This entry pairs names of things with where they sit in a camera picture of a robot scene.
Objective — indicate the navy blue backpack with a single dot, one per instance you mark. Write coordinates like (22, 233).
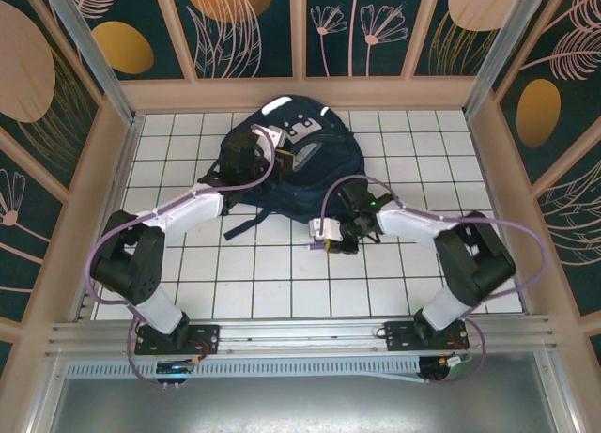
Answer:
(319, 170)

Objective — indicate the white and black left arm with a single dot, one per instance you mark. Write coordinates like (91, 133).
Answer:
(188, 212)

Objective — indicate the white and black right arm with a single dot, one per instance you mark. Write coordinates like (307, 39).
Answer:
(474, 259)

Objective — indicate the aluminium table edge strip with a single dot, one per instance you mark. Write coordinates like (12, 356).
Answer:
(115, 193)
(492, 193)

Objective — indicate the black controller board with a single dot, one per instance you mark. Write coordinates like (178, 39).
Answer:
(446, 361)
(176, 367)

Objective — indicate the grey metal sheet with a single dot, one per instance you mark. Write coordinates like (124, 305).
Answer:
(305, 405)

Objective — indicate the aluminium mounting rail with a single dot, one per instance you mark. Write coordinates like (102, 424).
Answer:
(300, 332)

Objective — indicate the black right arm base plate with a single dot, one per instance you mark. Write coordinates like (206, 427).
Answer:
(399, 336)

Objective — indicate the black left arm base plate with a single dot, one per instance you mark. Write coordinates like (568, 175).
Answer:
(206, 339)

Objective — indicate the aluminium frame post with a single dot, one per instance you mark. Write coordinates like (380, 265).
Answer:
(502, 52)
(92, 52)

